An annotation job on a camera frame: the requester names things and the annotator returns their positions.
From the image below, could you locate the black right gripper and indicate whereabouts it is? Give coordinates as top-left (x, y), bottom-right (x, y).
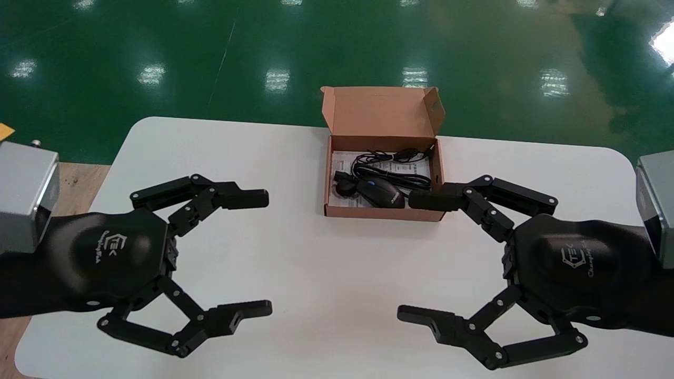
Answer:
top-left (397, 174), bottom-right (674, 369)

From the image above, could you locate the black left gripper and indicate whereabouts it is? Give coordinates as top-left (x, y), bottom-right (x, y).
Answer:
top-left (0, 174), bottom-right (273, 358)

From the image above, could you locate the black wired mouse with cord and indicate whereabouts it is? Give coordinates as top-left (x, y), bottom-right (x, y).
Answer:
top-left (333, 162), bottom-right (433, 210)

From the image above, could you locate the thin black USB cable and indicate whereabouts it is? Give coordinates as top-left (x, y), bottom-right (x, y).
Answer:
top-left (354, 145), bottom-right (437, 165)

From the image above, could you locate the brown cardboard box with lid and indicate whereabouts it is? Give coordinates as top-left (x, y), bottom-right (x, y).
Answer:
top-left (320, 85), bottom-right (447, 222)

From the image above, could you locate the white printed instruction sheet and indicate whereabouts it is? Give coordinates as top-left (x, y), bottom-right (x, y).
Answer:
top-left (329, 150), bottom-right (433, 208)

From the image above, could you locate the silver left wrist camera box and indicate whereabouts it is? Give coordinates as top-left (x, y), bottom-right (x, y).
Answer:
top-left (0, 139), bottom-right (60, 254)

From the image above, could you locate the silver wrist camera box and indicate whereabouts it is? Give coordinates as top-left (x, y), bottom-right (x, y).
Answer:
top-left (0, 139), bottom-right (60, 254)
top-left (635, 150), bottom-right (674, 269)

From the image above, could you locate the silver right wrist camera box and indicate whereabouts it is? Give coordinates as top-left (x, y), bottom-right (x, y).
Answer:
top-left (635, 150), bottom-right (674, 269)

